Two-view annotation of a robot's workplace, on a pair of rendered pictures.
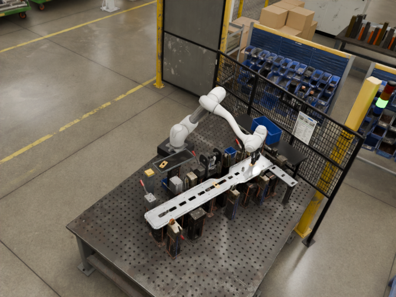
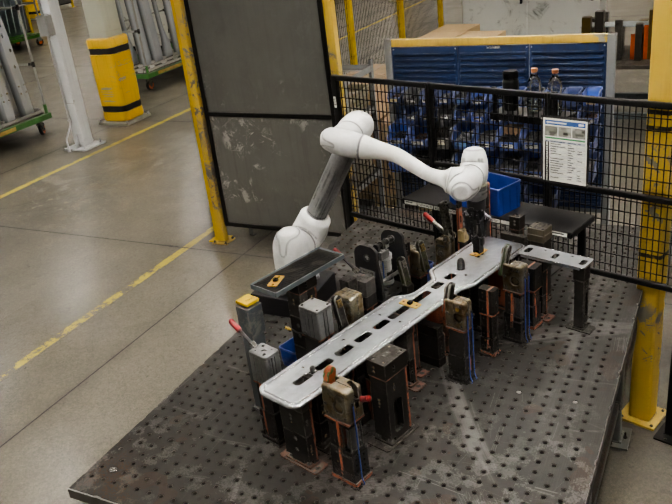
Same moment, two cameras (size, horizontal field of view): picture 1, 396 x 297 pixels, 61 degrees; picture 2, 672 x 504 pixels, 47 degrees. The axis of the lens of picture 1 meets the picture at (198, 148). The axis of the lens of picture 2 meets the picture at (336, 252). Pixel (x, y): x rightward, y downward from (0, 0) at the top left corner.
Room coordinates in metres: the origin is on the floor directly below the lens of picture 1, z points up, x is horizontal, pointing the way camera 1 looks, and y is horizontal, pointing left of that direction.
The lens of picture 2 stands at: (-0.41, 0.14, 2.41)
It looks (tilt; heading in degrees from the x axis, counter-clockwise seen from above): 25 degrees down; 358
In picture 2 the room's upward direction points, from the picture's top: 7 degrees counter-clockwise
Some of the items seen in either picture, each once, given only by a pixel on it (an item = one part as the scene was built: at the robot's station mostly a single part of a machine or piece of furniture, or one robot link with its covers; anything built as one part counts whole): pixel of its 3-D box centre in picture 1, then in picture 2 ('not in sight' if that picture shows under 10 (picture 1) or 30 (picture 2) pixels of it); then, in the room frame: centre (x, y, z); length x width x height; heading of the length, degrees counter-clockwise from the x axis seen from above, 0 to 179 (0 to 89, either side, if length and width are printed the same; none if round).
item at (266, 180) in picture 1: (260, 190); (515, 302); (2.24, -0.64, 0.87); 0.12 x 0.09 x 0.35; 43
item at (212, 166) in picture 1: (209, 171); (385, 292); (2.33, -0.13, 0.94); 0.18 x 0.13 x 0.49; 133
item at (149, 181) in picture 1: (149, 190); (257, 356); (2.02, 0.39, 0.92); 0.08 x 0.08 x 0.44; 43
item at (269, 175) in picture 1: (267, 185); (528, 294); (2.34, -0.72, 0.84); 0.11 x 0.10 x 0.28; 43
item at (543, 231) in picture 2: (277, 171); (539, 263); (2.52, -0.83, 0.88); 0.08 x 0.08 x 0.36; 43
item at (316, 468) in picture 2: (157, 228); (298, 425); (1.68, 0.26, 0.84); 0.18 x 0.06 x 0.29; 43
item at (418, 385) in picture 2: (207, 200); (400, 349); (2.06, -0.14, 0.84); 0.17 x 0.06 x 0.29; 43
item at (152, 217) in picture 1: (214, 187); (408, 307); (2.09, -0.19, 1.00); 1.38 x 0.22 x 0.02; 133
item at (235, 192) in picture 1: (231, 204); (459, 339); (2.03, -0.36, 0.87); 0.12 x 0.09 x 0.35; 43
